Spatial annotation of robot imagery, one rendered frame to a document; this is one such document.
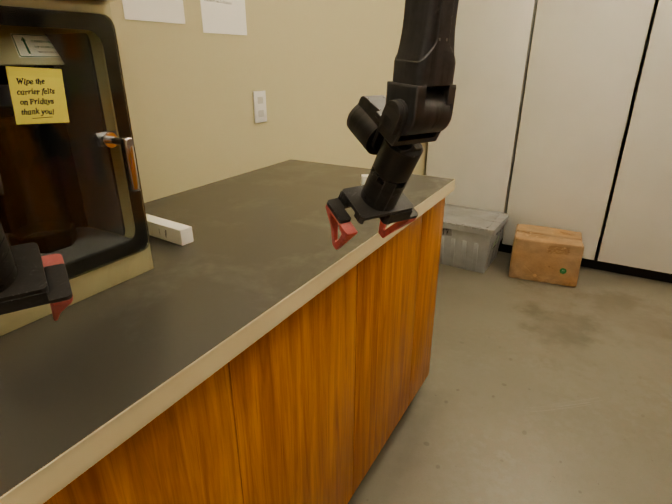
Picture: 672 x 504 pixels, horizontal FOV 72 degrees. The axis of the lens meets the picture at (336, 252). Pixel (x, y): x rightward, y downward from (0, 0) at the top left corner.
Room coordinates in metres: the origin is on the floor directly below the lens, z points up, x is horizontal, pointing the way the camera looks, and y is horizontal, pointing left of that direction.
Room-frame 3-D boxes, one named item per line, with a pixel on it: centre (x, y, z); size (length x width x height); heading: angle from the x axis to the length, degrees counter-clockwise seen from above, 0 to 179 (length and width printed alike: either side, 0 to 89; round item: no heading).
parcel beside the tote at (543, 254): (2.81, -1.38, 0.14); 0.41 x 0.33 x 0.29; 66
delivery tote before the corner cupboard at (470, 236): (3.08, -0.85, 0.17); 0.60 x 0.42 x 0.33; 58
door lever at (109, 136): (0.77, 0.35, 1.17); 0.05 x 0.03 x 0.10; 60
